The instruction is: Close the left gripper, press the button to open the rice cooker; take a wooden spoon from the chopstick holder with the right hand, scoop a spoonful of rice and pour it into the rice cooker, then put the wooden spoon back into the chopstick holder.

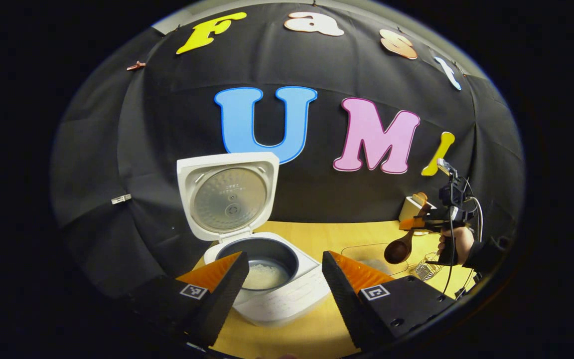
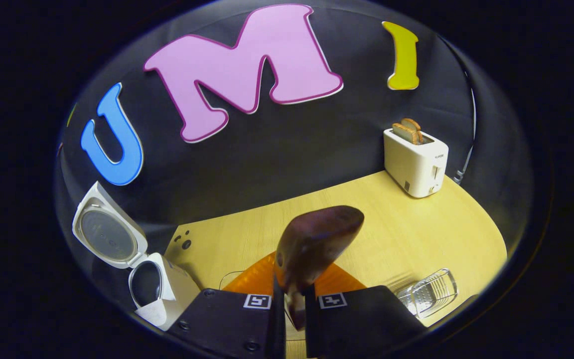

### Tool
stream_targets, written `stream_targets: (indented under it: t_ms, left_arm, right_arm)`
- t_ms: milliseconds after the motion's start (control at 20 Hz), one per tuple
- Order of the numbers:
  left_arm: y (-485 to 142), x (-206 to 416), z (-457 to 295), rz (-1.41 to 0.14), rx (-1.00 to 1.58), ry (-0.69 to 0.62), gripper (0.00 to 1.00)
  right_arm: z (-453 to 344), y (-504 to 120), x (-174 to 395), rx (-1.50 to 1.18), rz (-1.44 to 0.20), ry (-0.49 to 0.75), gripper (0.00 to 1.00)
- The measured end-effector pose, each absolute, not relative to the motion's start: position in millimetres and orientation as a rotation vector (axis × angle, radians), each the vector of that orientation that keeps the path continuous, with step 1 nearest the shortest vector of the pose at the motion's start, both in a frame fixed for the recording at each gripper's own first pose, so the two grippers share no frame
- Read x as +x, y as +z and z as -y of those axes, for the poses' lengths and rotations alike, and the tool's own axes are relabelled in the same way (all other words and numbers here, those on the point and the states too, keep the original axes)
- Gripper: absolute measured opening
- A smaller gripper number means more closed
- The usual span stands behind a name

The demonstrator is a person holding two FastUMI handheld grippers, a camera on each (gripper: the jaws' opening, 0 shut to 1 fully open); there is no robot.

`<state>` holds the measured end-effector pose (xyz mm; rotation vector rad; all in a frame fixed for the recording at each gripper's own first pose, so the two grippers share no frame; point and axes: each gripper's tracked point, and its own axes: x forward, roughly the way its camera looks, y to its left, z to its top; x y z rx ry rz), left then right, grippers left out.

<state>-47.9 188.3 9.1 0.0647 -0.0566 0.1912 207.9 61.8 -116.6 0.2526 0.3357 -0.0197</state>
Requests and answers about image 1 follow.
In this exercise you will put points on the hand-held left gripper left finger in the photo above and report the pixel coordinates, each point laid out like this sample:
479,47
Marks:
227,294

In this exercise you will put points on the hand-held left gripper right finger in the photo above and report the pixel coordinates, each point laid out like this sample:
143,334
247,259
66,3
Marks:
344,294

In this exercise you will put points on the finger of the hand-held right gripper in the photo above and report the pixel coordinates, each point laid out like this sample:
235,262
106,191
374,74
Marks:
414,223

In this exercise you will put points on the brown wooden spoon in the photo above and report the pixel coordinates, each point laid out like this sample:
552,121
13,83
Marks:
399,249

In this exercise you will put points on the white rice cooker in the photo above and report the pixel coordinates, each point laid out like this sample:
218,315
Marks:
229,199

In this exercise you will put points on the white toaster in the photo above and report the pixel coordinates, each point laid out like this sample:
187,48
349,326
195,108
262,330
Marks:
409,209

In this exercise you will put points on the toast slice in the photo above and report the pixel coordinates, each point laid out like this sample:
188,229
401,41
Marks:
420,198

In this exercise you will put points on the clear plastic container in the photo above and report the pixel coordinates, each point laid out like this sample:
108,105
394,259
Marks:
361,254

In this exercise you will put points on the black backdrop cloth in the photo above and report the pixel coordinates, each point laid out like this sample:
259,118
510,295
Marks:
317,199

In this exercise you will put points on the small white cloth label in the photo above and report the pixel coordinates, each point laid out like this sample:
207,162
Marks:
121,199

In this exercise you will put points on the copper cloth clip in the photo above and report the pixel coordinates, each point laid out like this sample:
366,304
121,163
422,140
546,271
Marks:
136,65

